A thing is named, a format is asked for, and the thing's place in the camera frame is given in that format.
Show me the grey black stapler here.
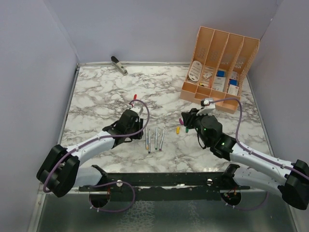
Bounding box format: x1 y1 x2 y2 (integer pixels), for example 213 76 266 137
111 56 127 76

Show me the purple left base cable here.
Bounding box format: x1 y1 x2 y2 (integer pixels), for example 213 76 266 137
88 181 136 213

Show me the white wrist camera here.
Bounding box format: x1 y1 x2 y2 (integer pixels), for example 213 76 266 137
197 98 216 116
129 101 143 117

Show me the orange-tipped white pen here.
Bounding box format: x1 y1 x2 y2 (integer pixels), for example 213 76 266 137
144 127 148 150

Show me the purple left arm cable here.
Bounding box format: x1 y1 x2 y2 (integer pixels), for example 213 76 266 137
42 100 151 194

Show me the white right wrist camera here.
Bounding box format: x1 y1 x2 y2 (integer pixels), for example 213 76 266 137
197 98 216 116

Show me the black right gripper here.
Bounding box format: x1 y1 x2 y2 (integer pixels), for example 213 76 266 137
182 107 210 145

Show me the orange desk organizer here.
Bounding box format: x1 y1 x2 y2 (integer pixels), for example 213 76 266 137
180 27 260 114

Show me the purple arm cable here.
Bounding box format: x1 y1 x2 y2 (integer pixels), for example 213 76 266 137
210 97 297 170
42 100 151 194

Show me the white paper box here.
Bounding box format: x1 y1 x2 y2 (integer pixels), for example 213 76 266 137
212 76 226 92

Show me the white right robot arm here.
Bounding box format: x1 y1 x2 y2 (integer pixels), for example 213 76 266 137
181 108 309 210

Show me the purple-tipped white pen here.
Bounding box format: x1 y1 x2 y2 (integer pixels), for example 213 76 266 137
148 129 151 154

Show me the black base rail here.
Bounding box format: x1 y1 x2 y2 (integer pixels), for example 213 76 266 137
79 165 249 202

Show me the white oval perforated plate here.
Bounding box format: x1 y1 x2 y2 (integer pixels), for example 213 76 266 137
188 60 202 82

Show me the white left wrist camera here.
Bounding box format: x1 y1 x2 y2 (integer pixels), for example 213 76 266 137
129 101 143 117

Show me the blue white box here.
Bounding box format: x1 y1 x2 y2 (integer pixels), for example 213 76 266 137
216 70 226 77

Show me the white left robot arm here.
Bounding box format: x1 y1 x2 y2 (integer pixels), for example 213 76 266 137
36 106 143 197

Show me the magenta-tipped white pen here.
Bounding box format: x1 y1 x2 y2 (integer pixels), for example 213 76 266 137
159 128 165 151

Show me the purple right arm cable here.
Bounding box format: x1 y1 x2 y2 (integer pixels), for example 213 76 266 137
210 97 297 170

